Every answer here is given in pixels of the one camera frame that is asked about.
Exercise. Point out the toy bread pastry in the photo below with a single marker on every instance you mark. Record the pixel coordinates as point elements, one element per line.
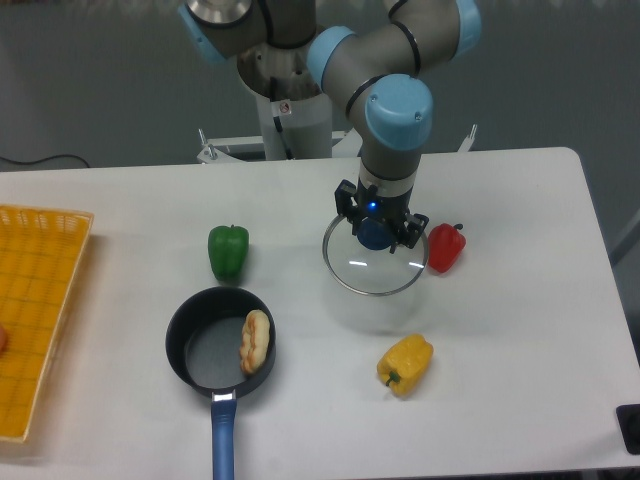
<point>254,342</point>

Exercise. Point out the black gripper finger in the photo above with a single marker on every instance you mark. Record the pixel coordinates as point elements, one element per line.
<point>346,204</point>
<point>408,231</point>

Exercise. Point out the green bell pepper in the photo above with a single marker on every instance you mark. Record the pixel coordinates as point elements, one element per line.
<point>227,250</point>

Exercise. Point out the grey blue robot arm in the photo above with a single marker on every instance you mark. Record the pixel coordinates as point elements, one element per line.
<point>374,79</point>

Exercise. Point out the glass pot lid blue knob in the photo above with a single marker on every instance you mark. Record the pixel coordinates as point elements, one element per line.
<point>371,272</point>

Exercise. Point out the black object at table edge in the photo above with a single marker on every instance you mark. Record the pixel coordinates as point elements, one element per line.
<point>628,417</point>

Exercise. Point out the white metal base frame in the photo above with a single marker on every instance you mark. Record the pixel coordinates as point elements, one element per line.
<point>345,144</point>

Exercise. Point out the yellow bell pepper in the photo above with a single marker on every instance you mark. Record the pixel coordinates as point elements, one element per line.
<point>402,367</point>

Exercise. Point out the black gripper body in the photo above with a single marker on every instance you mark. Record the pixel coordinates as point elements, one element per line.
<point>391,211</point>

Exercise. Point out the black saucepan blue handle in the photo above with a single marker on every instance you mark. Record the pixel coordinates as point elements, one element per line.
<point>202,345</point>

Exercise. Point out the yellow plastic basket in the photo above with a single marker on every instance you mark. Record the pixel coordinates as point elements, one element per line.
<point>41,252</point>

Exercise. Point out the red bell pepper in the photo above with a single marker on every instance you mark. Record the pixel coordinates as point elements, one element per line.
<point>446,243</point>

